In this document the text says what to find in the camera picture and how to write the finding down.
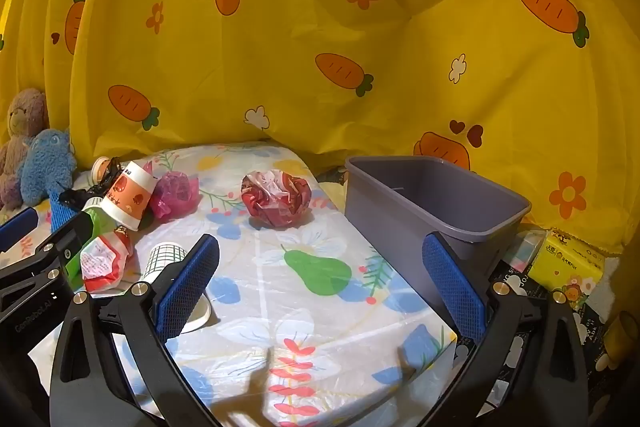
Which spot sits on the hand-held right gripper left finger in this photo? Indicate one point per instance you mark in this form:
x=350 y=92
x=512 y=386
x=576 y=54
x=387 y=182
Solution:
x=190 y=287

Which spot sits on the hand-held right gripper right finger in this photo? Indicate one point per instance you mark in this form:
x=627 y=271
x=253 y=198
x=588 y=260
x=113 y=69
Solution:
x=452 y=287

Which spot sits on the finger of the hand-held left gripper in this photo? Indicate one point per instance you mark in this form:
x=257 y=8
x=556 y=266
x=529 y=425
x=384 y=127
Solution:
x=58 y=214
x=17 y=228

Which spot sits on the black plastic bag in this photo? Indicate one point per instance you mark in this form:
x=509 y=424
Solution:
x=75 y=198

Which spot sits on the grid print paper cup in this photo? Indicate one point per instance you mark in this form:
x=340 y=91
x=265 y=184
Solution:
x=162 y=259

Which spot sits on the green plastic packet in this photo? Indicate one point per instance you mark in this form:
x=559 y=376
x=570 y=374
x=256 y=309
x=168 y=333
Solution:
x=97 y=227

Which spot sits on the red and white wrapper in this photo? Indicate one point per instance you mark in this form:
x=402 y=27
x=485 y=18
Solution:
x=102 y=259

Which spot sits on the small paper cup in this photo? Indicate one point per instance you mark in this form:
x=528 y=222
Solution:
x=100 y=167

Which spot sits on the orange print paper cup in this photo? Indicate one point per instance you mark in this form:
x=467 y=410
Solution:
x=127 y=197

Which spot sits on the large pink plastic bag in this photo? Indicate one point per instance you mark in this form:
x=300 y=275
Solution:
x=172 y=197

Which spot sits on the grey plastic bin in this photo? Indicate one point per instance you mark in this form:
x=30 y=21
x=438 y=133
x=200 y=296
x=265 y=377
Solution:
x=400 y=202

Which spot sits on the blue plush toy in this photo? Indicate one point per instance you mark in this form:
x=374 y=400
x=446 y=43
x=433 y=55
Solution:
x=47 y=162

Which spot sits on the pastel tissue pack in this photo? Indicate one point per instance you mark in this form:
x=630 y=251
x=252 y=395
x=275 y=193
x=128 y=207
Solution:
x=522 y=252

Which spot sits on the floral plastic tablecloth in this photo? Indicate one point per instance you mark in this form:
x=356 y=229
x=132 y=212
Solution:
x=300 y=307

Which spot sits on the yellow tissue pack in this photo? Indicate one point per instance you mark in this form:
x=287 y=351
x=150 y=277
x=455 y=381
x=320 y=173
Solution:
x=565 y=262

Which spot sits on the white fluffy cloth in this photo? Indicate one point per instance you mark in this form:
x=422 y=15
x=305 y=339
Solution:
x=615 y=282

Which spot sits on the yellow cup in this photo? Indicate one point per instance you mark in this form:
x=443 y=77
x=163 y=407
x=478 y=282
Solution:
x=620 y=332

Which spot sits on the yellow carrot print curtain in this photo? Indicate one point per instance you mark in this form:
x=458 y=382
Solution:
x=320 y=32

